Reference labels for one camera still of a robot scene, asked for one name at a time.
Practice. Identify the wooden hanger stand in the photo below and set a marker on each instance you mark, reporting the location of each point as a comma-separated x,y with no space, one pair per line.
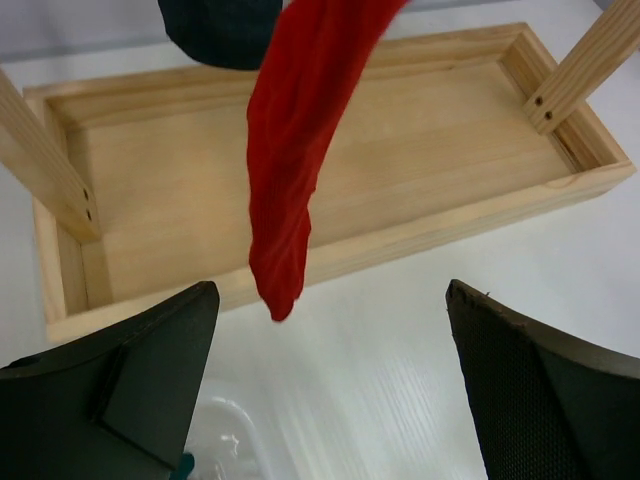
140,188

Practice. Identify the dark navy sock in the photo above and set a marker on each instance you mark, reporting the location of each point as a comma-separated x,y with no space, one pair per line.
228,34

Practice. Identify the green christmas sock in bin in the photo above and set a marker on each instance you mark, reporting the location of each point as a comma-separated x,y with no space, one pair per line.
185,467

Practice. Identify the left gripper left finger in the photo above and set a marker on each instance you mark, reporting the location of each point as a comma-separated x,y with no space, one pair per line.
114,404

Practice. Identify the translucent plastic bin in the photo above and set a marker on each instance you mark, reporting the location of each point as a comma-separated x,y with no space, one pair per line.
232,436

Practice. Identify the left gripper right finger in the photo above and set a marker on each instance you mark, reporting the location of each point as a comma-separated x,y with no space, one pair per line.
545,404

